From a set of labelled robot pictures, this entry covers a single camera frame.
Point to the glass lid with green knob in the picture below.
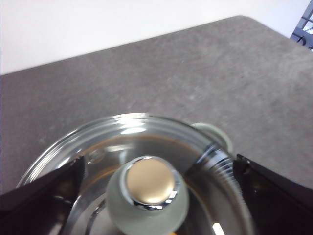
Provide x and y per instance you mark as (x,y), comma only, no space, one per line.
(149,182)

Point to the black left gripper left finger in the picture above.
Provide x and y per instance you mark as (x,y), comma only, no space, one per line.
(31,210)

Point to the pale green electric steamer pot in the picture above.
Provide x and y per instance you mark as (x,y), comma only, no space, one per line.
(215,133)

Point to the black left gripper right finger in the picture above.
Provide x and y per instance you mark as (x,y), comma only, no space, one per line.
(281,208)

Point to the black metal frame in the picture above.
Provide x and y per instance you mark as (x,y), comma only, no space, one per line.
(304,29)

